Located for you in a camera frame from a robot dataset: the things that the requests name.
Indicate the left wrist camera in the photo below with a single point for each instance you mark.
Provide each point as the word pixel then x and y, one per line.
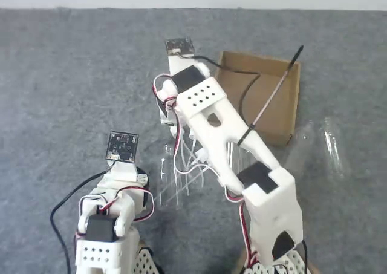
pixel 122 147

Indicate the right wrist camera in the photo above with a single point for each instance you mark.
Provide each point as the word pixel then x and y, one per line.
pixel 180 46

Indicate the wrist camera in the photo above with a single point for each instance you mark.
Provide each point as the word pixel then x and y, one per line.
pixel 180 46
pixel 122 147

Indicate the brown cardboard box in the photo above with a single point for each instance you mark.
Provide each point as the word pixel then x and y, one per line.
pixel 281 116

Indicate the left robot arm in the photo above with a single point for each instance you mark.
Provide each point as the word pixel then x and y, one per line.
pixel 96 253

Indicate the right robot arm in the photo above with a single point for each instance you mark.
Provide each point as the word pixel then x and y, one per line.
pixel 272 213

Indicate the clear plastic bottle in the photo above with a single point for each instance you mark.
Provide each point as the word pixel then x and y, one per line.
pixel 334 147
pixel 165 174
pixel 297 148

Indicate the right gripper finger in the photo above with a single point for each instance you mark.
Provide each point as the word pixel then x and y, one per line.
pixel 166 113

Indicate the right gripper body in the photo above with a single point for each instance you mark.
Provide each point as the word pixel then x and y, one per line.
pixel 189 74

